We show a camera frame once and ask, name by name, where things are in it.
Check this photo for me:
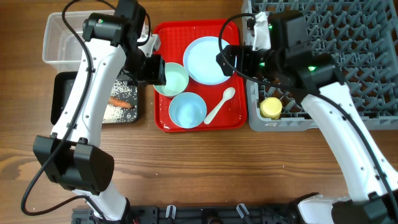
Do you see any green bowl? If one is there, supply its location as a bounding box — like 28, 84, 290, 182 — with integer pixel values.
154, 62, 189, 97

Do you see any white plastic spoon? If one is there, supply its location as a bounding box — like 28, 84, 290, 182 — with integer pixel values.
203, 87, 236, 124

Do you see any light blue plate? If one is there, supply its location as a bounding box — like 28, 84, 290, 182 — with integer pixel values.
183, 36, 230, 85

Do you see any carrot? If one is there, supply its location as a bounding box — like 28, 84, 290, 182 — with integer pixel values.
108, 96, 134, 109

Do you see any light blue bowl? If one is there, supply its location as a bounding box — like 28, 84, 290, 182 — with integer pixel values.
169, 92, 207, 129

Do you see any yellow cup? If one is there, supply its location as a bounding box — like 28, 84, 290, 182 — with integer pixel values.
259, 97, 283, 119

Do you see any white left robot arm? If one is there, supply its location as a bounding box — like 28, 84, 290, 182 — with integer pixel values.
33, 1, 166, 223

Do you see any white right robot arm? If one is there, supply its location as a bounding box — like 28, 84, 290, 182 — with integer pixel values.
216, 11, 397, 223

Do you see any grey dishwasher rack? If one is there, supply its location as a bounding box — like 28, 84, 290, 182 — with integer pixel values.
241, 0, 397, 130

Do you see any spilled white rice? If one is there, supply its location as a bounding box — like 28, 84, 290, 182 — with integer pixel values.
103, 80, 138, 124

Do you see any red serving tray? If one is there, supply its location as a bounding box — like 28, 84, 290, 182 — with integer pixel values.
154, 19, 248, 133

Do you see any black tray bin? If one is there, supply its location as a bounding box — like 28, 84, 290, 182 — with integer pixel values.
50, 72, 139, 124

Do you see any clear plastic bin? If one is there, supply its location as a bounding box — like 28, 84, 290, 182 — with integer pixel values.
42, 11, 156, 74

